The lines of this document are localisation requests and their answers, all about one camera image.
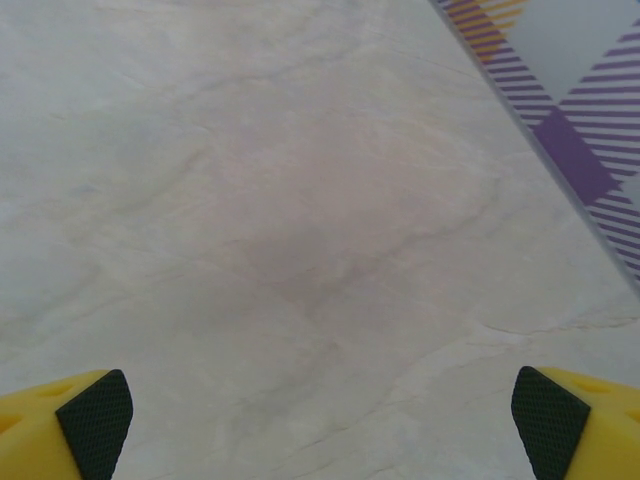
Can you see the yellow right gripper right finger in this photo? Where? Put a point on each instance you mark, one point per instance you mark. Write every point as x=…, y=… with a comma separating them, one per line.
x=590, y=430

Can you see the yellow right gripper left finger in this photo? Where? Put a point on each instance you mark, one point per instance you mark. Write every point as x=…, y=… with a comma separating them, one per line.
x=50, y=430

